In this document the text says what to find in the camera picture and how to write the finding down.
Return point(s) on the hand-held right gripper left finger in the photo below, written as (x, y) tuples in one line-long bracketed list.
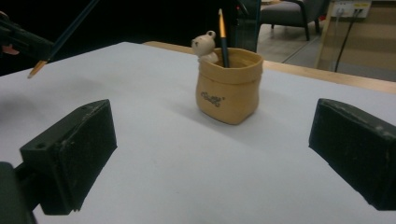
[(68, 155)]

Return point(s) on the tan pen holder with bear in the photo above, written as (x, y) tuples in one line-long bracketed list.
[(227, 99)]

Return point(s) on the white power strip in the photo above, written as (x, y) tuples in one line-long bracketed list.
[(350, 7)]

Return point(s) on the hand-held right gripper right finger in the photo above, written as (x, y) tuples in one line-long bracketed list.
[(355, 155)]

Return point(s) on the white table sheet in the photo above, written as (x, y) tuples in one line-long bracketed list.
[(186, 174)]

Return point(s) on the grey armchair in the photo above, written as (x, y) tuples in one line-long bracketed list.
[(280, 14)]

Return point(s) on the dark pencil with orange end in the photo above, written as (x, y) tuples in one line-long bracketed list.
[(223, 40), (67, 32)]

